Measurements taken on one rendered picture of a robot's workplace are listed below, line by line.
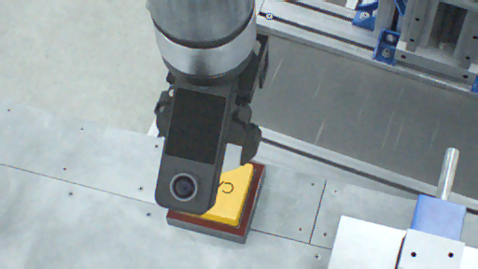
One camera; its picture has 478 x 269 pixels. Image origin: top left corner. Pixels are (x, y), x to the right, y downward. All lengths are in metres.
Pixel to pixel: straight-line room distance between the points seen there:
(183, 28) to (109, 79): 1.32
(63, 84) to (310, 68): 0.55
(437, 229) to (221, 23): 0.30
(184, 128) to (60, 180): 0.28
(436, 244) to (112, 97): 1.21
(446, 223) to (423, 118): 0.84
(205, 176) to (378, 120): 0.95
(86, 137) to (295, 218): 0.23
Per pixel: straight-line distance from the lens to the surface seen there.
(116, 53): 1.98
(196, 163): 0.72
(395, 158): 1.62
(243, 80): 0.76
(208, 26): 0.63
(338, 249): 0.83
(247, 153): 0.81
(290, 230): 0.93
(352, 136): 1.63
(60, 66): 1.98
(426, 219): 0.83
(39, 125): 1.00
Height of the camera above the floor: 1.67
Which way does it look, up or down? 64 degrees down
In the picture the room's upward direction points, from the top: 4 degrees counter-clockwise
